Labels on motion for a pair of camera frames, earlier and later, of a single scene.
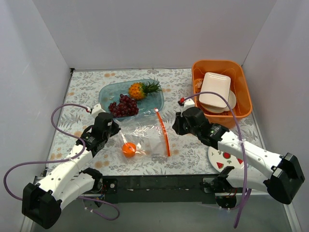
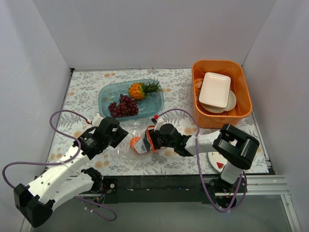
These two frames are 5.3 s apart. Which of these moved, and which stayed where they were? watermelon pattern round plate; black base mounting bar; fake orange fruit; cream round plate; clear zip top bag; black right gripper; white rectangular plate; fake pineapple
Moved: black right gripper; clear zip top bag; fake orange fruit
Stayed: white rectangular plate; watermelon pattern round plate; cream round plate; black base mounting bar; fake pineapple
